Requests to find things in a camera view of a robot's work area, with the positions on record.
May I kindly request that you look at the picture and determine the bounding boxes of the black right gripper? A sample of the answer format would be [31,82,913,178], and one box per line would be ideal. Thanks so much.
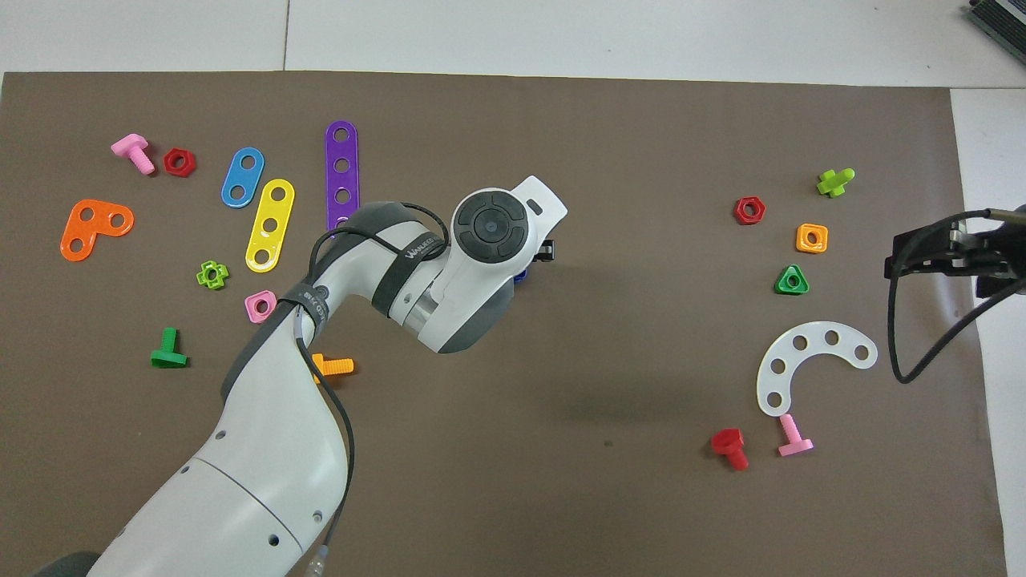
[884,222,1026,299]

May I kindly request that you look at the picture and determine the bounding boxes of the lime cross-head plastic bolt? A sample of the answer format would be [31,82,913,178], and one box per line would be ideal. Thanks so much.
[816,167,856,199]

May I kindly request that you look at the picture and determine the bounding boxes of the white curved five-hole plate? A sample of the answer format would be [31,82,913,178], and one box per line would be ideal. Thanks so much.
[756,321,879,418]

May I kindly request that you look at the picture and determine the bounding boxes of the purple four-hole plate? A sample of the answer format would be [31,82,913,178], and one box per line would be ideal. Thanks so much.
[325,120,362,235]

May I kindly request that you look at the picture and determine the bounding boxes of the brown table mat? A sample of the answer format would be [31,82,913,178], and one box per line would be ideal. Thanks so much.
[0,71,1009,577]

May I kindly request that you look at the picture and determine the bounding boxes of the orange plastic bolt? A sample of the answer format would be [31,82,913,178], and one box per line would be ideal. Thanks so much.
[314,354,355,384]

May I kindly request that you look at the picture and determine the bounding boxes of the pink plastic bolt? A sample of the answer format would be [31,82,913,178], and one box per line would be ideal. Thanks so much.
[110,133,156,176]
[777,413,815,458]

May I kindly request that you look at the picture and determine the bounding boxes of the black device corner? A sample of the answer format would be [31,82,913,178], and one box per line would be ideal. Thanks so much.
[964,0,1026,45]

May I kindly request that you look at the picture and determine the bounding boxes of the red plastic bolt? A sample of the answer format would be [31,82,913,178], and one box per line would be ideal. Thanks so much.
[710,428,750,472]

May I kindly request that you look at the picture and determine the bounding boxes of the yellow three-hole plate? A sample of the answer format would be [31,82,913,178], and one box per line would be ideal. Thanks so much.
[244,178,296,274]

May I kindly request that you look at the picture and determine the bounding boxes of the pink square plastic nut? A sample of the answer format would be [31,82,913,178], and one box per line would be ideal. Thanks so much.
[244,290,280,325]

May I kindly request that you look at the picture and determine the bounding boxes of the blue two-hole plate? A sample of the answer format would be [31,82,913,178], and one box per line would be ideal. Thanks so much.
[220,147,265,209]

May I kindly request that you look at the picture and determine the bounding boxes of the green plastic bolt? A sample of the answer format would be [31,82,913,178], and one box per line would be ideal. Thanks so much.
[150,326,190,369]

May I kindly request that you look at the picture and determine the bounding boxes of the orange heart-shaped plate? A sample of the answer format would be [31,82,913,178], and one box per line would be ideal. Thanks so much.
[60,199,135,262]

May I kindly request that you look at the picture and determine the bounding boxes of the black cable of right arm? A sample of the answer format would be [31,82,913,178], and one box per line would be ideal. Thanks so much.
[886,207,1026,385]

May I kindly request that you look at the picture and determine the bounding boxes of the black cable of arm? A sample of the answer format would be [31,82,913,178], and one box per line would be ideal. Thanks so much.
[886,207,1026,385]
[293,200,450,577]

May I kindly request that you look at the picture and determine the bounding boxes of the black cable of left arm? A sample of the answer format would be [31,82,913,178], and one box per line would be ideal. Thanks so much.
[293,200,450,577]

